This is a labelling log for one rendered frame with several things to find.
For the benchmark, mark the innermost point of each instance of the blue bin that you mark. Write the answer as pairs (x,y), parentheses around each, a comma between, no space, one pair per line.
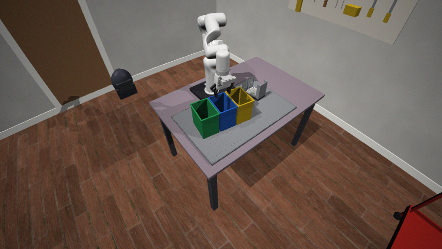
(227,109)

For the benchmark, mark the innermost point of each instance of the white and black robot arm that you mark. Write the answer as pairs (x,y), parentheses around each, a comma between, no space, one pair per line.
(216,52)

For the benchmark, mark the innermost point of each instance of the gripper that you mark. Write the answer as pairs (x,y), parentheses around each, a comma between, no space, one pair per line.
(218,86)

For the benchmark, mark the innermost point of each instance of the green open-top bin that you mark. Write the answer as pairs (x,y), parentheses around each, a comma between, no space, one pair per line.
(205,117)

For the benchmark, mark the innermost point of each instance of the yellow open-top bin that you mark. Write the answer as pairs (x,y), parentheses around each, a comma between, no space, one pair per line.
(244,103)

